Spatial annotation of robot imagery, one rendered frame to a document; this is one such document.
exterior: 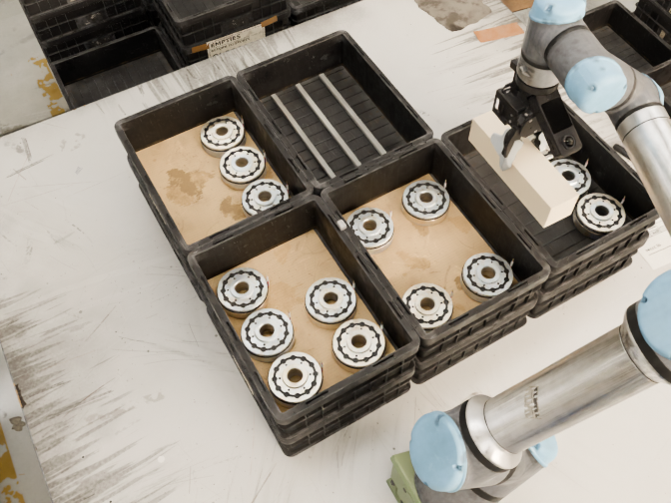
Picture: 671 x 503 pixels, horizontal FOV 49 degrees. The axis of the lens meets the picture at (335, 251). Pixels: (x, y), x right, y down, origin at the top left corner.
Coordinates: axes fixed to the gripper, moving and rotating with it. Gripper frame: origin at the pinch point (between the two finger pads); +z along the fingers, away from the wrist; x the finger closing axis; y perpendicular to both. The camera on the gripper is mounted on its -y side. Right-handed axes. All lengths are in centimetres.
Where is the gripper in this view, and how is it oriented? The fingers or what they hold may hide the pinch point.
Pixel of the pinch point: (522, 161)
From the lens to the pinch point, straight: 140.4
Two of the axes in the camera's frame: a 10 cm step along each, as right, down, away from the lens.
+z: 0.2, 5.4, 8.4
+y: -4.8, -7.4, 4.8
